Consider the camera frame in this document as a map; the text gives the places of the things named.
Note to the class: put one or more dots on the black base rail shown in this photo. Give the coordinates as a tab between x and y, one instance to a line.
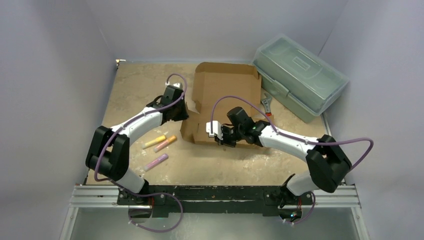
267	200

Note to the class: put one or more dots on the purple highlighter marker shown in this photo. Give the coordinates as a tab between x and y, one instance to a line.
155	162

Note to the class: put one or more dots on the red handled adjustable wrench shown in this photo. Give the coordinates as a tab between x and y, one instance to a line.
266	102

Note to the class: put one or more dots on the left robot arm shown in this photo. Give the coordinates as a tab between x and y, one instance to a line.
109	151

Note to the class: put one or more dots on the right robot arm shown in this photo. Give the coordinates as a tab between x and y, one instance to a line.
327	163

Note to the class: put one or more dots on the translucent green plastic toolbox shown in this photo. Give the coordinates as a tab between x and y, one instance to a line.
298	79

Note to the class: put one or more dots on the yellow highlighter marker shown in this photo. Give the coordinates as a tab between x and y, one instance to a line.
154	141

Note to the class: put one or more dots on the orange pink highlighter marker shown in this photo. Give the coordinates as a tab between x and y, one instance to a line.
165	143

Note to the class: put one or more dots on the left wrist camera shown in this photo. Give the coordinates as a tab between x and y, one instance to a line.
178	85

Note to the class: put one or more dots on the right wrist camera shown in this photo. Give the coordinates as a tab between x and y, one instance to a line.
214	129

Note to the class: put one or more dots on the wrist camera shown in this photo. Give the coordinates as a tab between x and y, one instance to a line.
214	129
178	85

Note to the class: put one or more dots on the aluminium frame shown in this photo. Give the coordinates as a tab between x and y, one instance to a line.
106	197

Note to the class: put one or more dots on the brown cardboard box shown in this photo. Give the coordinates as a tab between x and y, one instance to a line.
218	88

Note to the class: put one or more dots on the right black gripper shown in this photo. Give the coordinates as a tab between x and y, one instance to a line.
226	134

